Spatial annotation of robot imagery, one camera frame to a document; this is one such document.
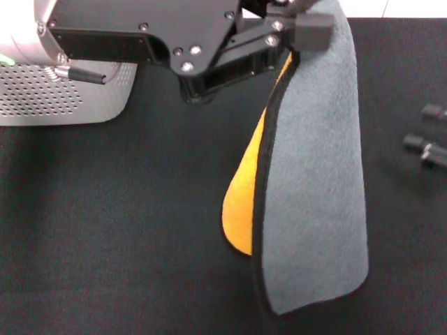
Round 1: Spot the grey perforated plastic storage box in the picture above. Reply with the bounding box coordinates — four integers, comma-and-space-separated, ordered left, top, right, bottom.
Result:
0, 59, 139, 127

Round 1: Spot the black tablecloth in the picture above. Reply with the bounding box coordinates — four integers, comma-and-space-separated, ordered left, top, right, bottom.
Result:
0, 17, 447, 335

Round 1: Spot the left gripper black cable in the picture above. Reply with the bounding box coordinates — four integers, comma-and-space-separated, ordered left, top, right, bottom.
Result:
44, 64, 110, 86

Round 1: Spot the yellow and grey towel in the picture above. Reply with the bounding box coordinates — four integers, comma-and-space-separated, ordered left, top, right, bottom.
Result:
221, 0, 371, 317

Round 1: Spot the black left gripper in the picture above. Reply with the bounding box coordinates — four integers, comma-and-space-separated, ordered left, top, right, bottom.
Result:
47, 0, 242, 105

